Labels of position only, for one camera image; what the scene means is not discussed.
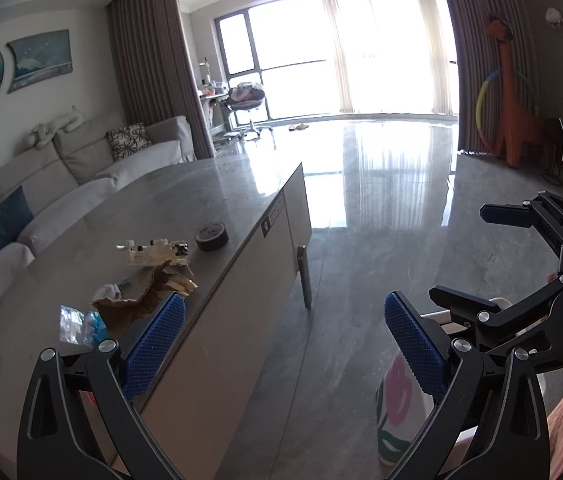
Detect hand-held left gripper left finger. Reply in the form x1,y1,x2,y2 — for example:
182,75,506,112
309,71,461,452
16,291,188,480

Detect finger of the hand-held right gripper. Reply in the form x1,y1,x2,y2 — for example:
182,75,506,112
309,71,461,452
479,190,563,281
428,275,563,357

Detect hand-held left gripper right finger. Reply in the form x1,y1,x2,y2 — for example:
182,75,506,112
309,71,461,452
384,290,552,480

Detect brown paper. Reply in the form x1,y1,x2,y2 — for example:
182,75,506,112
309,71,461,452
92,257,198,339

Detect pink floral bag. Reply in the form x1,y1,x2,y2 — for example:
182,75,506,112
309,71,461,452
375,350,445,466

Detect black tape roll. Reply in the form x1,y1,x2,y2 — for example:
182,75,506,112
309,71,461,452
195,222,229,253

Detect light blue plastic wrapper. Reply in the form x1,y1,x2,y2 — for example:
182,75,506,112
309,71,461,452
82,310,110,345

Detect crumpled white tissue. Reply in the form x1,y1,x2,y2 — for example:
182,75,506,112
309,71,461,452
94,284,123,304

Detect orange dinosaur plush toy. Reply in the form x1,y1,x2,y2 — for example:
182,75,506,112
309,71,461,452
484,12,560,169

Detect clear plastic wrapper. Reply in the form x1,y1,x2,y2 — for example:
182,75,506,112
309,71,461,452
59,305,88,344

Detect white table cabinet base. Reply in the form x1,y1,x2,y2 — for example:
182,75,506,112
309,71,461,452
139,162,313,472

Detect multicoloured hula hoop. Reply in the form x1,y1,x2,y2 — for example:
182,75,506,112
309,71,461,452
475,62,542,157

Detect brown pleated curtain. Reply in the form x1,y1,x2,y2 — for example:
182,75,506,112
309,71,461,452
106,0,215,161
431,0,543,157

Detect light grey sofa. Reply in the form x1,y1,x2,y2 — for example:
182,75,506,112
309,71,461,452
0,115,195,342

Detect white sheer curtain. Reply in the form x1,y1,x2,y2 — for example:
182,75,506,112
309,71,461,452
315,0,460,117

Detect black white floral cushion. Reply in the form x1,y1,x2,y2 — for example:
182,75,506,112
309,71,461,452
106,122,153,161

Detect white plush toy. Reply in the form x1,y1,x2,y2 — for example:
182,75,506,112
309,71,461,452
16,105,87,154

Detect cluttered white desk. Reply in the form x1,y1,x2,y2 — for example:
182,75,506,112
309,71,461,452
196,56,235,149

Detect grey office chair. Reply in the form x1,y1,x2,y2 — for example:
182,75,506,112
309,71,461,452
224,81,274,141

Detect large black-framed window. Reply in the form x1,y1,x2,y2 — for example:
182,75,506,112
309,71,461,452
214,0,460,124

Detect metal bar handle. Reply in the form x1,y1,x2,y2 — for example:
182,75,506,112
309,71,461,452
297,244,313,310

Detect rectangular blue wall picture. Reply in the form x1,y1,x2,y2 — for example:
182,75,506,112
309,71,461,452
6,29,72,94

